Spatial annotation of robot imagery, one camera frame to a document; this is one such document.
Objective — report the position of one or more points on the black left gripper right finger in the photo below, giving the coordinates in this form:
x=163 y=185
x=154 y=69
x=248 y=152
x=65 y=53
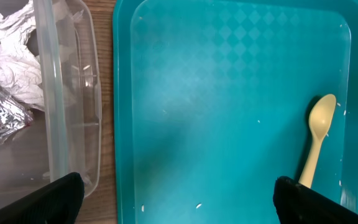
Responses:
x=297 y=204

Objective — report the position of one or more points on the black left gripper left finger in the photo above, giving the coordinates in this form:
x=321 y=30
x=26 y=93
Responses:
x=58 y=202

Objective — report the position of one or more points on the yellow plastic spoon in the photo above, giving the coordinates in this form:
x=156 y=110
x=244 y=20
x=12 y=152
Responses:
x=320 y=119

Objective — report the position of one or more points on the white tissue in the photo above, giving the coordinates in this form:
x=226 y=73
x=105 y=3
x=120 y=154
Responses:
x=20 y=71

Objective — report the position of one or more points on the clear plastic bin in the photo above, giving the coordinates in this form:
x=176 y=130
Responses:
x=65 y=136

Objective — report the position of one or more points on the teal plastic tray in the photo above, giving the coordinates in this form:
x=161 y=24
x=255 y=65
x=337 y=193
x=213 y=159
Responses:
x=211 y=106

